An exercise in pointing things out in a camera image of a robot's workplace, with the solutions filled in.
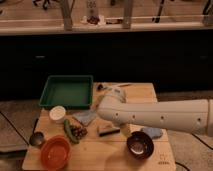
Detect dark purple bowl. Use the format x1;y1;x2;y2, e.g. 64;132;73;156
126;131;154;160

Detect metal measuring cup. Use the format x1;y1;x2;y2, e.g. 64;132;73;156
29;132;45;148

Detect wooden black eraser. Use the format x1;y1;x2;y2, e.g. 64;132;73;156
97;125;120;137

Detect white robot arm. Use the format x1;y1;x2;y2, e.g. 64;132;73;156
97;87;213;137

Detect white small bowl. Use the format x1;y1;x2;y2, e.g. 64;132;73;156
49;106;66;123

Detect brown grapes bunch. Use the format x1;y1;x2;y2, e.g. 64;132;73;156
71;125;87;140

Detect orange plastic bowl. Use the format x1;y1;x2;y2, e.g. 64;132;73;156
40;135;70;171

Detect blue sponge right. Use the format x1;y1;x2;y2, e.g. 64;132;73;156
142;127;163;139

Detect green cucumber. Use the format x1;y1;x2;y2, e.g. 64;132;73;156
63;119;79;144

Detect blue cloth left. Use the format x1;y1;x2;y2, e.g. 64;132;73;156
73;110;96;126

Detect green plastic tray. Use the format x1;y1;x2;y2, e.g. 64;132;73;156
39;75;93;110

